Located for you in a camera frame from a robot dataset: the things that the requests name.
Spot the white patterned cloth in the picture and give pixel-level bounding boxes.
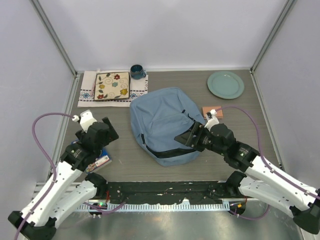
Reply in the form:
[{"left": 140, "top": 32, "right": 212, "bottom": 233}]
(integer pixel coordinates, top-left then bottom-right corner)
[{"left": 77, "top": 70, "right": 148, "bottom": 108}]

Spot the blue fabric backpack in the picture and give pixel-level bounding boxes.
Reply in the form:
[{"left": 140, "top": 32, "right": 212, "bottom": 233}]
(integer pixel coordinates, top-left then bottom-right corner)
[{"left": 129, "top": 87, "right": 205, "bottom": 167}]

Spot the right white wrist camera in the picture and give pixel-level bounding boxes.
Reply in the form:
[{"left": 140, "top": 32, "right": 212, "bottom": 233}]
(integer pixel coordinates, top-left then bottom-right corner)
[{"left": 204, "top": 109, "right": 220, "bottom": 131}]

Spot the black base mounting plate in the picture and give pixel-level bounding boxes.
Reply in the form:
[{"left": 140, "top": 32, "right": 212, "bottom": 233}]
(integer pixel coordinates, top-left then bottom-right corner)
[{"left": 93, "top": 181, "right": 244, "bottom": 205}]

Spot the blue cartoon book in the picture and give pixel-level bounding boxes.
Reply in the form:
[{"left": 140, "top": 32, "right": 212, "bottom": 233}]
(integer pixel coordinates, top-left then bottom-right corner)
[{"left": 68, "top": 141, "right": 112, "bottom": 176}]

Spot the floral square tile plate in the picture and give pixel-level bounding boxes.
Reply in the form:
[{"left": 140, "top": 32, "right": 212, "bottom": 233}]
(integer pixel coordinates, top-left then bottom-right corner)
[{"left": 93, "top": 72, "right": 130, "bottom": 102}]

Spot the teal round plate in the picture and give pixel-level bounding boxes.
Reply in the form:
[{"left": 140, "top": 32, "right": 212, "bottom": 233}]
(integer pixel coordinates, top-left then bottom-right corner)
[{"left": 207, "top": 71, "right": 245, "bottom": 100}]

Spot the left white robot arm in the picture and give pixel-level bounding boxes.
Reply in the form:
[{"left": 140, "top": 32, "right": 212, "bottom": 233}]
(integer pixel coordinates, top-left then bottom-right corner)
[{"left": 8, "top": 111, "right": 119, "bottom": 240}]

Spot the white slotted cable duct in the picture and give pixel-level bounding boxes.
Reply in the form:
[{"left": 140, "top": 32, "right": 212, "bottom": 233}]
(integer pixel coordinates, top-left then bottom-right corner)
[{"left": 77, "top": 202, "right": 231, "bottom": 212}]

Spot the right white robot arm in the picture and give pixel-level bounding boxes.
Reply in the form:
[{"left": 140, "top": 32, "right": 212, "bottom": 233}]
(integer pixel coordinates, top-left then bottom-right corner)
[{"left": 174, "top": 122, "right": 320, "bottom": 235}]

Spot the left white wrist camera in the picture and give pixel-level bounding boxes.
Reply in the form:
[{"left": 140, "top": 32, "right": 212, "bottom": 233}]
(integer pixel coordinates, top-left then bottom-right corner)
[{"left": 72, "top": 110, "right": 97, "bottom": 133}]

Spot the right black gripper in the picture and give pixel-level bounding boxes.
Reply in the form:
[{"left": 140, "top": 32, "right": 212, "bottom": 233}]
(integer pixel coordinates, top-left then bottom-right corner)
[{"left": 174, "top": 121, "right": 227, "bottom": 156}]

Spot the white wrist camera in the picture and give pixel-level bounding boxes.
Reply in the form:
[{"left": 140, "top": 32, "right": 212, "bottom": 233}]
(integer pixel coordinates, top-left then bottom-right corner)
[
  {"left": 72, "top": 110, "right": 97, "bottom": 133},
  {"left": 204, "top": 109, "right": 220, "bottom": 131}
]

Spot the dark blue ceramic mug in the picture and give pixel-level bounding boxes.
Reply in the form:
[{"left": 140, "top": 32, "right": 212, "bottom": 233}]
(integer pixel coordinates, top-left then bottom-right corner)
[{"left": 130, "top": 64, "right": 147, "bottom": 80}]

